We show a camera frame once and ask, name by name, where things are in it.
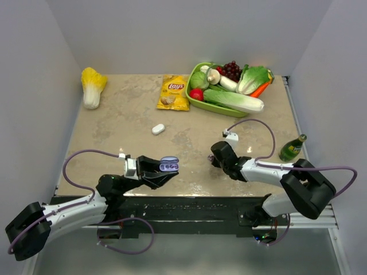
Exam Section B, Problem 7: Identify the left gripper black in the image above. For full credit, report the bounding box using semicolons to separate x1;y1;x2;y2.
119;155;178;194

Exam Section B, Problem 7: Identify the blue-grey earbud charging case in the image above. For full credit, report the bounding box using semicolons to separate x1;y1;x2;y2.
159;156;179;172

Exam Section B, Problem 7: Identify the white earbud charging case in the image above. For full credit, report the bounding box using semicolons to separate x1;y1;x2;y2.
151;124;166;135

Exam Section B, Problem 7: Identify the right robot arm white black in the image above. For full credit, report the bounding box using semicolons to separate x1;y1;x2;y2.
210;141;336;225

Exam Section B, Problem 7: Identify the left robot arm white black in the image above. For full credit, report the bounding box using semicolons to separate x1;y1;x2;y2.
5;154;179;261

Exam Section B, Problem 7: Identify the long green napa cabbage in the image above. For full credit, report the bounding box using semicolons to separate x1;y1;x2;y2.
204;89;264;113

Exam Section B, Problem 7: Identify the green glass bottle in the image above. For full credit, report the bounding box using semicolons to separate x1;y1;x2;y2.
279;134;307;162

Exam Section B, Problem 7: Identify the red tomato toy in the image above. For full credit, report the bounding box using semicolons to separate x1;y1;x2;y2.
189;88;204;101

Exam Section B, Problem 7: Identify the orange carrot toy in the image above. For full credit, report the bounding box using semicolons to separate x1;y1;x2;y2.
250;82;270;98

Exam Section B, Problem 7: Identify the white king oyster mushroom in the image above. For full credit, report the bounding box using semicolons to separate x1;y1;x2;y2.
206;68;237;92

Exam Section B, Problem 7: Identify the yellow Lays chips bag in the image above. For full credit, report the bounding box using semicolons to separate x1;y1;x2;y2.
156;74;189;111

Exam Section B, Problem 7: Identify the round green cabbage toy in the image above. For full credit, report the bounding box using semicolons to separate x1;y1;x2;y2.
189;72;209;90

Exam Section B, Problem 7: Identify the green leafy lettuce toy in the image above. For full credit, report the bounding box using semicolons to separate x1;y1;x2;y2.
235;64;270;95

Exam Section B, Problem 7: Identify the dark red grapes bunch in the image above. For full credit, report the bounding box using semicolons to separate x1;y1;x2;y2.
216;61;243;82

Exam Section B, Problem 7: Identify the small white mushroom toy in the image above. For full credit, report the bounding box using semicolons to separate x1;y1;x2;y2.
200;65;210;73

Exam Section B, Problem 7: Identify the green plastic tray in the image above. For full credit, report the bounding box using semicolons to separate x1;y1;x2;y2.
185;62;248;118

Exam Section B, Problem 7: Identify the yellow napa cabbage toy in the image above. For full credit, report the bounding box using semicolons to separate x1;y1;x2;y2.
81;67;108;109

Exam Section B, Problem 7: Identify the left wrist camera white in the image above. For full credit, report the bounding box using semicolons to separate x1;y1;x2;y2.
118;153;139;180

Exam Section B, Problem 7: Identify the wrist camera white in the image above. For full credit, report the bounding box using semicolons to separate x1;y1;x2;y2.
222;129;239;150
118;153;139;180

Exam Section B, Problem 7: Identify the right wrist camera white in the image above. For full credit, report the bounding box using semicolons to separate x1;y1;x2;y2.
222;129;239;150

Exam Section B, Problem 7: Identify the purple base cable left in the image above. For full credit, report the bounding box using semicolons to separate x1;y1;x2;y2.
96;217;155;255

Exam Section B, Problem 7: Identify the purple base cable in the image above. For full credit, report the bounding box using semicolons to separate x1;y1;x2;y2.
257;213;291;246
96;217;155;255

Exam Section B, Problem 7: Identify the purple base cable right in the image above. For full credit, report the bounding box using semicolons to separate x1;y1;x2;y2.
257;213;291;246

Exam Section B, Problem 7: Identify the aluminium frame rail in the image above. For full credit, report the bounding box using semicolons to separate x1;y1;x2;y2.
283;203;341;229

